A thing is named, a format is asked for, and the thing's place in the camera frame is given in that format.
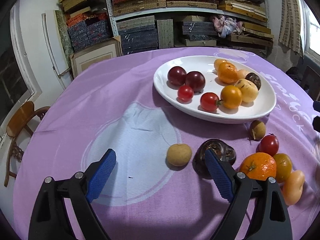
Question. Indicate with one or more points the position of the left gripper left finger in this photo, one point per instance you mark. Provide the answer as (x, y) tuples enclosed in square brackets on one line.
[(49, 219)]

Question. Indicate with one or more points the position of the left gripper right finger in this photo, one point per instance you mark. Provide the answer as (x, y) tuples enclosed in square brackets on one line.
[(270, 218)]

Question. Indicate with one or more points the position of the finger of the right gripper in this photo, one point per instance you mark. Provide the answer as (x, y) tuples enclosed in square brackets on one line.
[(316, 123)]

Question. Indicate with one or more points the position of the red tomato with stem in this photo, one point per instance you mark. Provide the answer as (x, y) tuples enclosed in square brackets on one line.
[(269, 144)]

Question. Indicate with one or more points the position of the yellow tomato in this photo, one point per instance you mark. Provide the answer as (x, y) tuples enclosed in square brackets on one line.
[(284, 167)]

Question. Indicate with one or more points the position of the tan longan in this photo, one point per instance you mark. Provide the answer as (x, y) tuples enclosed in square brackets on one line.
[(257, 130), (179, 154)]

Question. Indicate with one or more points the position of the speckled yellow pepino melon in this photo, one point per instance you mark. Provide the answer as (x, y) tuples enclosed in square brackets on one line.
[(248, 89)]

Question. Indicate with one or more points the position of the small dark mangosteen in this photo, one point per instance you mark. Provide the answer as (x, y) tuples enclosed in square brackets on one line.
[(254, 78)]

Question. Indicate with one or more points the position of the large dark mangosteen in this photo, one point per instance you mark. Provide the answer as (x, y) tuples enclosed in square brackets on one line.
[(224, 152)]

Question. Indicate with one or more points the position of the red tomato front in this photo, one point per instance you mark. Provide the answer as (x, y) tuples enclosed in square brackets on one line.
[(231, 97)]

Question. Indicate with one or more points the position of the round tan pear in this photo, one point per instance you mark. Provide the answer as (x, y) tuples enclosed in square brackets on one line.
[(242, 73)]

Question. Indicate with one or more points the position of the large orange mandarin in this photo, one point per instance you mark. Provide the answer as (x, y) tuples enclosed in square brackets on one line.
[(227, 73)]

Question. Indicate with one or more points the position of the red tomato small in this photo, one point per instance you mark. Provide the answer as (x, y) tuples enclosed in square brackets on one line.
[(210, 102)]

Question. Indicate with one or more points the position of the small orange tomato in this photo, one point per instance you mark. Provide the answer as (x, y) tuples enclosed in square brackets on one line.
[(218, 62)]

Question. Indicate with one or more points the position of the dark red plum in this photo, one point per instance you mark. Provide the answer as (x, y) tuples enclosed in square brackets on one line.
[(176, 76), (195, 80)]

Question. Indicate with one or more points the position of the red cherry tomato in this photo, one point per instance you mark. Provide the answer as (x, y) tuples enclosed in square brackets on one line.
[(185, 93)]

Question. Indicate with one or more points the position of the pale yellow pear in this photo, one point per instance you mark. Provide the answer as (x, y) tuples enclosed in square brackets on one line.
[(293, 187)]

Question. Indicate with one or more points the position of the dark chair right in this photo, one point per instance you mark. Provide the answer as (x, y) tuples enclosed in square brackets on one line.
[(308, 81)]

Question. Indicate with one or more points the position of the purple printed tablecloth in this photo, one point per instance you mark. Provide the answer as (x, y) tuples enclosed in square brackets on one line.
[(113, 105)]

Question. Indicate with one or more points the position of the wooden chair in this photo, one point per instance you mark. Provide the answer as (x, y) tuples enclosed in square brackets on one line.
[(19, 122)]

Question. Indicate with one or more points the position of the patterned curtain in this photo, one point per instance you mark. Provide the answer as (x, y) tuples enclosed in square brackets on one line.
[(290, 26)]

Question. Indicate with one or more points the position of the white oval plate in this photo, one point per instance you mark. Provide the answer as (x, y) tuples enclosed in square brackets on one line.
[(246, 112)]

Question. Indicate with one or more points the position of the crumpled pink cloth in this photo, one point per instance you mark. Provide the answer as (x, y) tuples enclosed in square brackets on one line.
[(225, 26)]

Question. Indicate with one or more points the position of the framed picture cardboard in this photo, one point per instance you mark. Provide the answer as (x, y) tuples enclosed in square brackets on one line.
[(105, 50)]

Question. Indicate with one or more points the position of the stack of blue boxes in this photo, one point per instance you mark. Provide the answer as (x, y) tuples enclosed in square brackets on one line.
[(86, 30)]

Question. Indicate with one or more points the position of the metal storage shelf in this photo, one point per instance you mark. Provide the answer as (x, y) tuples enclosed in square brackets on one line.
[(157, 24)]

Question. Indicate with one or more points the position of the window with white frame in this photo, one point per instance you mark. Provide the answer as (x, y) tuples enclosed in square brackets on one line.
[(18, 82)]

